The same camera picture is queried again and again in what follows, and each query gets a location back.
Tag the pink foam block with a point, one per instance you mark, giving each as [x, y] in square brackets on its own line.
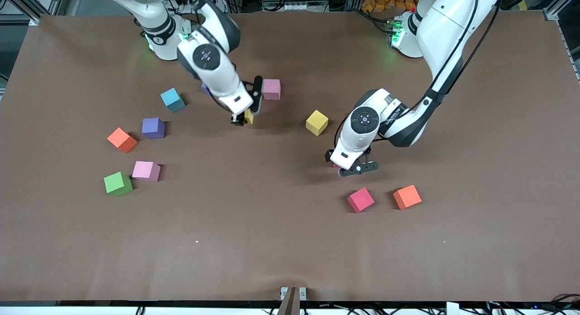
[146, 171]
[271, 89]

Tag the brown paper table cover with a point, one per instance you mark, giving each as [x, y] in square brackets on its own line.
[272, 238]

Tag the orange snack bag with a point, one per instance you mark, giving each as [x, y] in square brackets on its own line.
[385, 0]

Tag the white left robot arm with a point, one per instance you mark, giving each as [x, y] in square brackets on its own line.
[446, 29]

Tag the metal table edge bracket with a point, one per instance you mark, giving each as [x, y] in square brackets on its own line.
[293, 297]

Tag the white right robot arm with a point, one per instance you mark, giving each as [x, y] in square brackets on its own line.
[206, 56]

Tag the green foam block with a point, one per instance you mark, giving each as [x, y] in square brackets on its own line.
[118, 184]

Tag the orange foam block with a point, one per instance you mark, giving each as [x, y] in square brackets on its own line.
[407, 196]
[122, 139]

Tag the aluminium table edge rail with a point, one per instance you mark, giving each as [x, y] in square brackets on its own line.
[572, 56]

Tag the cyan foam block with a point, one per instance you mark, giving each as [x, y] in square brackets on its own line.
[172, 100]

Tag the yellow foam block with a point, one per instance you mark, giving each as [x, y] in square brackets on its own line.
[316, 122]
[249, 117]

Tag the purple foam block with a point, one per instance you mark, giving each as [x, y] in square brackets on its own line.
[206, 89]
[153, 128]

